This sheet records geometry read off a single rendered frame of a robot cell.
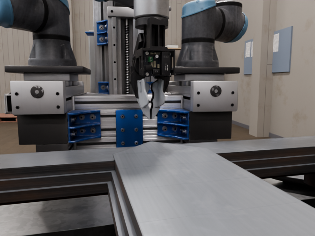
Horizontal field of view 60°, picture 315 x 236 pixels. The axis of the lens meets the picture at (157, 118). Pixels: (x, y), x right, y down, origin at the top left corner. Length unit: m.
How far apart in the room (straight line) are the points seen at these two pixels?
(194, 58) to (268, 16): 4.47
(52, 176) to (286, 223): 0.33
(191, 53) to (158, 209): 0.72
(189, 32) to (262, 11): 4.40
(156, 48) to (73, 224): 0.42
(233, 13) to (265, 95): 4.25
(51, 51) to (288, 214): 0.79
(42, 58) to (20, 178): 0.52
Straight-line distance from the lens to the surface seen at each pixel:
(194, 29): 0.96
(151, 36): 0.56
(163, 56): 0.56
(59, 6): 0.96
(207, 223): 0.27
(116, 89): 1.00
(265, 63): 5.25
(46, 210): 0.75
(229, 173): 0.41
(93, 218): 0.68
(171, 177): 0.38
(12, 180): 0.47
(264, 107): 5.27
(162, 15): 0.59
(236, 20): 1.08
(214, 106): 0.82
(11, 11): 0.85
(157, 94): 0.62
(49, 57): 0.92
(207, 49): 0.95
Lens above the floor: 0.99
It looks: 7 degrees down
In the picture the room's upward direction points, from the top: straight up
